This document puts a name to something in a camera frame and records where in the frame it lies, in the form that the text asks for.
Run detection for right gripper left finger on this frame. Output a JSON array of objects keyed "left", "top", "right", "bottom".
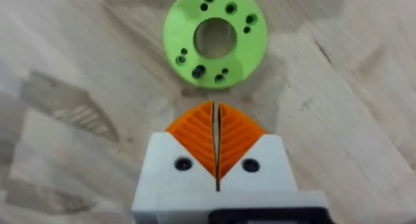
[{"left": 131, "top": 100, "right": 218, "bottom": 218}]

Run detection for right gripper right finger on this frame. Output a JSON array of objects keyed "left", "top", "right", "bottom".
[{"left": 216, "top": 102, "right": 300, "bottom": 194}]

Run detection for green disc with holes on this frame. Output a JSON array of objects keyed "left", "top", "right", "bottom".
[{"left": 162, "top": 0, "right": 269, "bottom": 90}]

